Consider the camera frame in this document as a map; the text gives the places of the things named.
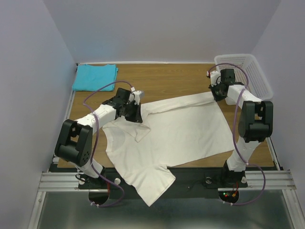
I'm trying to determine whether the purple cable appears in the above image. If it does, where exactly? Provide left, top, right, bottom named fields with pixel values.
left=82, top=80, right=126, bottom=208
left=206, top=63, right=267, bottom=206

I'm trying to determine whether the white t shirt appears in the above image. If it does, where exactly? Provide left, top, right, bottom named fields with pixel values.
left=102, top=92, right=234, bottom=206

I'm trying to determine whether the aluminium frame rail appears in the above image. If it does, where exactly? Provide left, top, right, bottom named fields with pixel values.
left=38, top=64, right=297, bottom=191

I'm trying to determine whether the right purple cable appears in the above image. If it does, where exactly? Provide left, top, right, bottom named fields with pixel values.
left=206, top=63, right=267, bottom=206

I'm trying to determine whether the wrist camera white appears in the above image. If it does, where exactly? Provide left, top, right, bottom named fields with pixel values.
left=129, top=87, right=144, bottom=105
left=206, top=71, right=221, bottom=87

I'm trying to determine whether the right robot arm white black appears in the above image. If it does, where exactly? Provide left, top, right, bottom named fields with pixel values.
left=207, top=69, right=274, bottom=186

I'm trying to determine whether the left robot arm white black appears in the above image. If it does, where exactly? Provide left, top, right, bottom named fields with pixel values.
left=54, top=88, right=144, bottom=188

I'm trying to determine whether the white plastic basket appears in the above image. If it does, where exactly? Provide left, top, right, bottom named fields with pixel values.
left=214, top=53, right=274, bottom=100

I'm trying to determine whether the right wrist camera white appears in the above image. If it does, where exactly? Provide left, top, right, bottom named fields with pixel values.
left=206, top=71, right=221, bottom=87

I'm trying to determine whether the folded blue t shirt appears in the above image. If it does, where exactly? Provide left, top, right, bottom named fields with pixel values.
left=72, top=64, right=118, bottom=92

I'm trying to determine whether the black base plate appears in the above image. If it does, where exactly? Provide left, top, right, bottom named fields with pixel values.
left=78, top=167, right=248, bottom=199

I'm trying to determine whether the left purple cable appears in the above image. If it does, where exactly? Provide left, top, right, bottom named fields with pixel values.
left=82, top=80, right=126, bottom=208

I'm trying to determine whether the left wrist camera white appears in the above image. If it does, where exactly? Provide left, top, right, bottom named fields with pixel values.
left=129, top=87, right=144, bottom=105

